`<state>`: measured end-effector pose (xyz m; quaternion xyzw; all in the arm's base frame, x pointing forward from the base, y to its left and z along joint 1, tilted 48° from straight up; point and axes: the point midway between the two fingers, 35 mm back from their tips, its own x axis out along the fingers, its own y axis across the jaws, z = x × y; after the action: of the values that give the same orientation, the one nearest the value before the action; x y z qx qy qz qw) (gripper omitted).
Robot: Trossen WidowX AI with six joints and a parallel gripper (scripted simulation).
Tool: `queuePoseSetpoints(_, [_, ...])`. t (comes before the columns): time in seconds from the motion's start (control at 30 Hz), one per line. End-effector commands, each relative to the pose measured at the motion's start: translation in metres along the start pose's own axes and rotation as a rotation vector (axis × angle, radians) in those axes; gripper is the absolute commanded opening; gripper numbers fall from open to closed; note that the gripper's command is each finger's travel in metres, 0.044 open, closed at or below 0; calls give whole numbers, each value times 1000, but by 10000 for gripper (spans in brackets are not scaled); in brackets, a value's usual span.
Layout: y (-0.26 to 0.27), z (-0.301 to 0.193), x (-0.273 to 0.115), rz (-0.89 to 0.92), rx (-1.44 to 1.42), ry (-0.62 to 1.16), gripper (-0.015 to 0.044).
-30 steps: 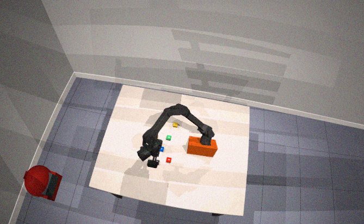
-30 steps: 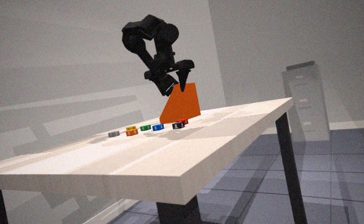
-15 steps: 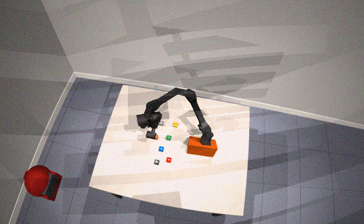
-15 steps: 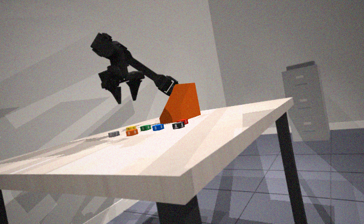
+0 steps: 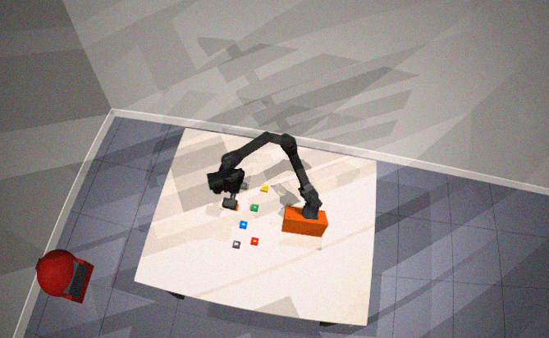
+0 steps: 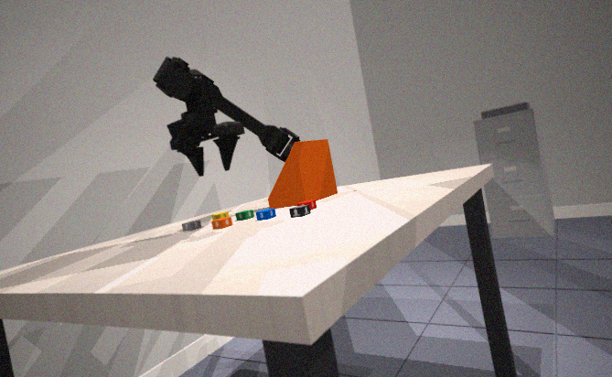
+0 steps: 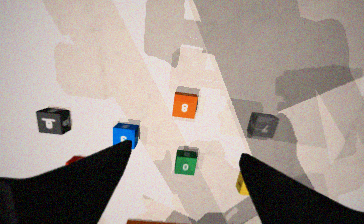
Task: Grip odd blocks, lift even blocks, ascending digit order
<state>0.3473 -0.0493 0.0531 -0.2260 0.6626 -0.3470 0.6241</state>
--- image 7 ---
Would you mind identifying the yellow block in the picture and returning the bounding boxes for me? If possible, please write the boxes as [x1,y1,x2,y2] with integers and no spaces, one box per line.
[235,171,249,195]

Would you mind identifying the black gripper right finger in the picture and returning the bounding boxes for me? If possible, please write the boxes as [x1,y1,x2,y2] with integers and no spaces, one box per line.
[239,153,364,224]

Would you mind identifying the green block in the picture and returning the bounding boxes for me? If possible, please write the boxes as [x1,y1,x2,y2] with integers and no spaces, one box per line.
[174,150,197,175]

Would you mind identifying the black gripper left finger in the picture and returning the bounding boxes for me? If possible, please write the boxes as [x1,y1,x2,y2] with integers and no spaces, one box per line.
[0,140,132,224]

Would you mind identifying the red block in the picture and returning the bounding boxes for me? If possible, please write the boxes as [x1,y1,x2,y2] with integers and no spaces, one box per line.
[65,156,84,165]

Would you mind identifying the orange block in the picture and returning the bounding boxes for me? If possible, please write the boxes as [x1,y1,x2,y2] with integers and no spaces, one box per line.
[172,92,198,119]

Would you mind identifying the blue block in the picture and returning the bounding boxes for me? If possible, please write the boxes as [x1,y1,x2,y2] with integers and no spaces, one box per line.
[113,123,139,149]

